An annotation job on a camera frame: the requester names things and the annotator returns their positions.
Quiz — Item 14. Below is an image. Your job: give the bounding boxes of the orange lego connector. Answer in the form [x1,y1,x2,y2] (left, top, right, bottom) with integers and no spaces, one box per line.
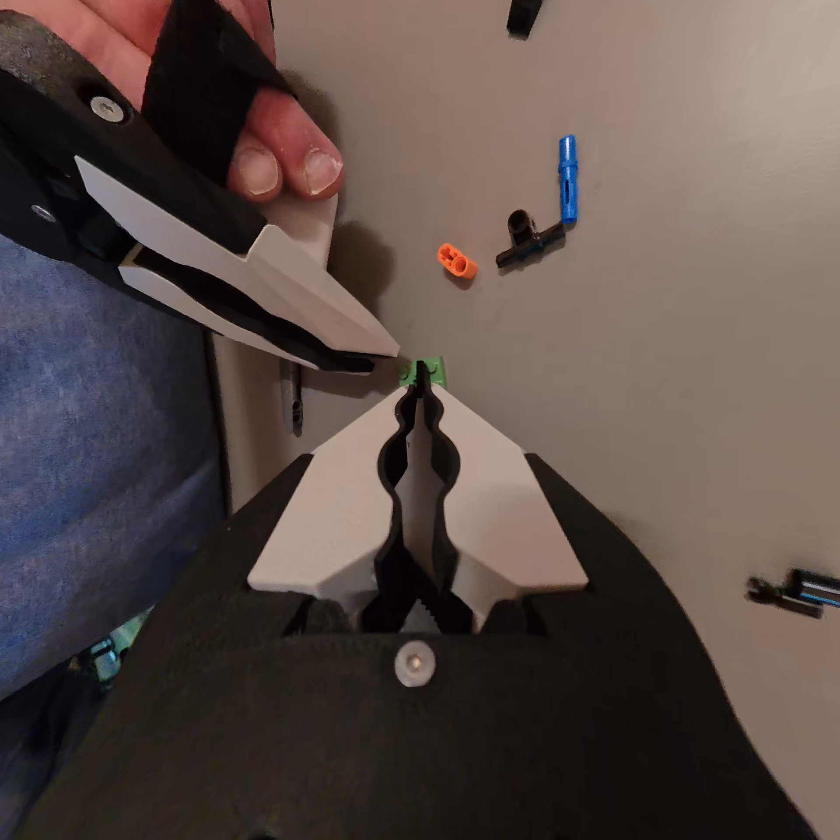
[436,243,479,281]

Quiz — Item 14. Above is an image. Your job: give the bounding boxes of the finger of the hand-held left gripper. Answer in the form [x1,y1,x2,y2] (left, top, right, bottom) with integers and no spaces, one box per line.
[117,248,374,376]
[74,155,401,360]

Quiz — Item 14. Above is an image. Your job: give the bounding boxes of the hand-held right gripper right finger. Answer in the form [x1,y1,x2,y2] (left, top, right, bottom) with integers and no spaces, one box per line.
[423,384,590,634]

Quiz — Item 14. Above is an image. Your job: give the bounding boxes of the black lego axle connector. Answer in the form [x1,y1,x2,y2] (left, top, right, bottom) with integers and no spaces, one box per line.
[495,209,567,270]

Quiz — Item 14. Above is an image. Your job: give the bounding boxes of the black lego axle with lever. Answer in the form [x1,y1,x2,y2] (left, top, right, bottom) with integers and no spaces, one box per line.
[507,0,546,38]

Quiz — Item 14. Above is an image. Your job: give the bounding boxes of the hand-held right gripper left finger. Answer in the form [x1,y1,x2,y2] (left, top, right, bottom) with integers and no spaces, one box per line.
[246,386,421,634]

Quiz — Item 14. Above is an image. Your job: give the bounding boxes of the green lego plate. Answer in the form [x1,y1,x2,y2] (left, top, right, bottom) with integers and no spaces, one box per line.
[399,356,448,389]

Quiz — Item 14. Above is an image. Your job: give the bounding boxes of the grey curved lego panel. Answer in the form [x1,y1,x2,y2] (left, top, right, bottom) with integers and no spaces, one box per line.
[281,360,304,437]

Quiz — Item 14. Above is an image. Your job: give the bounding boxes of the person's left hand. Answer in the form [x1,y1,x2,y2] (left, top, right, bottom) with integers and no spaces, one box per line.
[26,0,345,202]

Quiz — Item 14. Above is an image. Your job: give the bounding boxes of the blue lego pin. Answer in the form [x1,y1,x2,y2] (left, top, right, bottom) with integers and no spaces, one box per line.
[558,134,580,226]

